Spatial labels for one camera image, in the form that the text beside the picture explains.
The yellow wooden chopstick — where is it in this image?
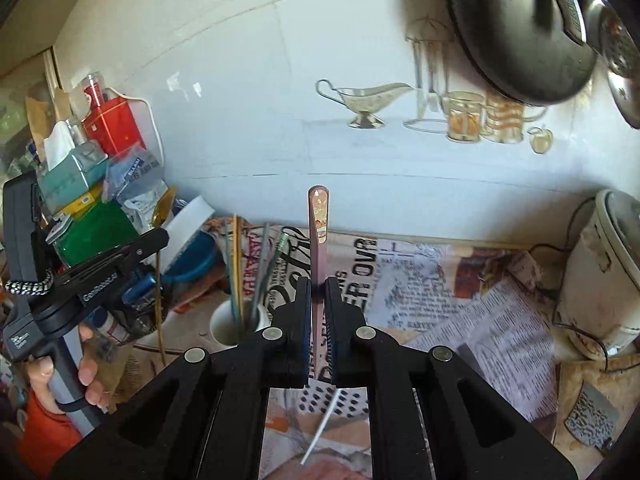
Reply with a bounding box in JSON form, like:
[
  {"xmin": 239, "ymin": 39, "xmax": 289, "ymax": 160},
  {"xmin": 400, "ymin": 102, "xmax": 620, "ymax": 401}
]
[{"xmin": 232, "ymin": 214, "xmax": 244, "ymax": 336}]

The dark green chopstick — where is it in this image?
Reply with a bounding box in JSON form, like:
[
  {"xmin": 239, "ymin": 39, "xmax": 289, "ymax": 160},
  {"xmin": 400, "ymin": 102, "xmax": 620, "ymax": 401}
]
[{"xmin": 260, "ymin": 230, "xmax": 288, "ymax": 304}]

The pink chopstick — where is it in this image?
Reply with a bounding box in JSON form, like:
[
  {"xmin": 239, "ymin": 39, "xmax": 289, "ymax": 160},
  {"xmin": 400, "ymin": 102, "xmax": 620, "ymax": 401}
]
[{"xmin": 308, "ymin": 185, "xmax": 329, "ymax": 379}]

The grey chopstick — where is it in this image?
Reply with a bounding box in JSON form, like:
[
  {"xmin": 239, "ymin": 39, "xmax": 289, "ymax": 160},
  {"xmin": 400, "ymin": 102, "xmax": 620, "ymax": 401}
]
[{"xmin": 250, "ymin": 222, "xmax": 270, "ymax": 328}]

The white chopstick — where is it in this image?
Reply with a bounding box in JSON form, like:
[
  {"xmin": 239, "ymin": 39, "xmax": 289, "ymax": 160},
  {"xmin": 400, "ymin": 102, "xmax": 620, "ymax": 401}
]
[{"xmin": 299, "ymin": 389, "xmax": 343, "ymax": 466}]

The orange sleeve forearm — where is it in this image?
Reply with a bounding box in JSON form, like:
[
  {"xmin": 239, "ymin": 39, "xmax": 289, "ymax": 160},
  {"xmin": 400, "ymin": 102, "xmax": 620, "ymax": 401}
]
[{"xmin": 17, "ymin": 389, "xmax": 81, "ymax": 479}]

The person's left hand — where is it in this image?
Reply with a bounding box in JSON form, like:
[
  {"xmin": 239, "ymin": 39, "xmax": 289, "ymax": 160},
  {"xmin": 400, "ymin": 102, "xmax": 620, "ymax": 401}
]
[{"xmin": 25, "ymin": 354, "xmax": 111, "ymax": 415}]

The white perforated strainer bowl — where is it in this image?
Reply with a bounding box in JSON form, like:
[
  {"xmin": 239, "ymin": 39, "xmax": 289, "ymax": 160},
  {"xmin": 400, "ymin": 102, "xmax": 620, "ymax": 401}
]
[{"xmin": 160, "ymin": 195, "xmax": 215, "ymax": 273}]

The blue bowl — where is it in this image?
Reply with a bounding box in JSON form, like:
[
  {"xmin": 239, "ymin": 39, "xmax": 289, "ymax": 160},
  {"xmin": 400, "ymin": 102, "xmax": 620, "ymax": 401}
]
[{"xmin": 160, "ymin": 232, "xmax": 220, "ymax": 287}]

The green plastic container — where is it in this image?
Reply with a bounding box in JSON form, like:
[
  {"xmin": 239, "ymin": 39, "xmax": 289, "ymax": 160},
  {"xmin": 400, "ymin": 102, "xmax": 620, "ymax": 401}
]
[{"xmin": 53, "ymin": 202, "xmax": 139, "ymax": 268}]

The plastic bag packet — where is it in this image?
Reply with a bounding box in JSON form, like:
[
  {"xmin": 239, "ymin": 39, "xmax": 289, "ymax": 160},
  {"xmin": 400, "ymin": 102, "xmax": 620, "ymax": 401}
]
[{"xmin": 101, "ymin": 143, "xmax": 168, "ymax": 234}]

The white ceramic cup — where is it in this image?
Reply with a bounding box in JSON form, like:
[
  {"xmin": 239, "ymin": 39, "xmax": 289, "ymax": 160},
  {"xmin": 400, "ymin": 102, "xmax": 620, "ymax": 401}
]
[{"xmin": 208, "ymin": 299, "xmax": 270, "ymax": 351}]

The teal chopstick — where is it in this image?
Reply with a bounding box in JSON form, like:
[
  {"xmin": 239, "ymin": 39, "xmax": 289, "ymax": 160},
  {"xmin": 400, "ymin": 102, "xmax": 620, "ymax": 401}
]
[{"xmin": 224, "ymin": 218, "xmax": 240, "ymax": 328}]

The tissue box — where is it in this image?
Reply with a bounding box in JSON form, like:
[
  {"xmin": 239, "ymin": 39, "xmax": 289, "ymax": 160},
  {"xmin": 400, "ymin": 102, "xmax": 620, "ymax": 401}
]
[{"xmin": 37, "ymin": 122, "xmax": 108, "ymax": 214}]

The red box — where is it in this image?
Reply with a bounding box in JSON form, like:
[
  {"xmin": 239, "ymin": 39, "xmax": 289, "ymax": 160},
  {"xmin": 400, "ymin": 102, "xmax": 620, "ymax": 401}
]
[{"xmin": 81, "ymin": 73, "xmax": 144, "ymax": 157}]

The steel cleaver knife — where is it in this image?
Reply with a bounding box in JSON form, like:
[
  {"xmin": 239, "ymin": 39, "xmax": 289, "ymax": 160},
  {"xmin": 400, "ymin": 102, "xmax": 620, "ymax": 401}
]
[{"xmin": 564, "ymin": 382, "xmax": 620, "ymax": 454}]

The wooden cutting board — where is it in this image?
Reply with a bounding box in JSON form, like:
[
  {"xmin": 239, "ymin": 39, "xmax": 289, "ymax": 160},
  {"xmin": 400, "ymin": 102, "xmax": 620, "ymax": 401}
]
[{"xmin": 553, "ymin": 354, "xmax": 639, "ymax": 477}]

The white rice cooker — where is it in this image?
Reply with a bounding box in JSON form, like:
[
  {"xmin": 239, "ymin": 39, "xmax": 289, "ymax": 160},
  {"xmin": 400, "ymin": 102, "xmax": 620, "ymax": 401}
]
[{"xmin": 556, "ymin": 190, "xmax": 639, "ymax": 361}]

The black frying pan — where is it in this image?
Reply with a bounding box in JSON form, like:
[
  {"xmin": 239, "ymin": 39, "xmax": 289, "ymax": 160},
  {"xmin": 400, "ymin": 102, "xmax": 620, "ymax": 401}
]
[{"xmin": 448, "ymin": 0, "xmax": 597, "ymax": 105}]

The metal skimmer ladle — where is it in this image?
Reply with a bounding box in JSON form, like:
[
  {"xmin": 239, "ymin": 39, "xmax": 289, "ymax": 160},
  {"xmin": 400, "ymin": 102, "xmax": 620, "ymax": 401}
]
[{"xmin": 556, "ymin": 0, "xmax": 639, "ymax": 130}]

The black power cable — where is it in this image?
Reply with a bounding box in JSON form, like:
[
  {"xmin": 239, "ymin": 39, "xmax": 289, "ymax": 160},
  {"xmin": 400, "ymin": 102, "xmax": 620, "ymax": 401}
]
[{"xmin": 527, "ymin": 196, "xmax": 640, "ymax": 373}]

